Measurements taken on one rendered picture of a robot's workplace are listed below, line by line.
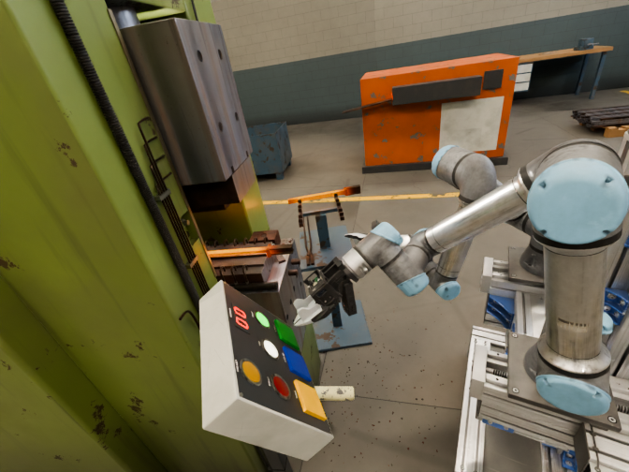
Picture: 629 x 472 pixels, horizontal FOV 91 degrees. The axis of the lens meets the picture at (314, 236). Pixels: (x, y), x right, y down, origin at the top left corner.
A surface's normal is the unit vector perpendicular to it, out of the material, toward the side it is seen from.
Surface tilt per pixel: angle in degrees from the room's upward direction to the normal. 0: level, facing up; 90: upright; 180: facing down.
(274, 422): 90
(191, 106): 90
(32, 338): 90
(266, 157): 90
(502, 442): 0
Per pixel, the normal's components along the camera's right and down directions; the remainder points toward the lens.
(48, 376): 0.98, -0.07
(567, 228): -0.62, 0.33
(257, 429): 0.33, 0.44
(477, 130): -0.22, 0.53
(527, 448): -0.15, -0.84
